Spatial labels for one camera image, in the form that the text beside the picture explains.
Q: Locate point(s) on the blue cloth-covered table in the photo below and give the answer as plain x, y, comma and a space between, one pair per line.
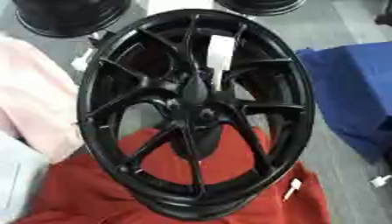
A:
352, 87

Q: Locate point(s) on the black spoked wheel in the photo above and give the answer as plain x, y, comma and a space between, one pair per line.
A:
153, 93

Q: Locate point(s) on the white pin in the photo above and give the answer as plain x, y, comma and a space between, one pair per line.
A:
380, 180
293, 186

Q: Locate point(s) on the person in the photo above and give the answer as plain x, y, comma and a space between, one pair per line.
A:
35, 102

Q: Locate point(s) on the black round wheel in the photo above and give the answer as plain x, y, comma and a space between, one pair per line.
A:
260, 5
66, 14

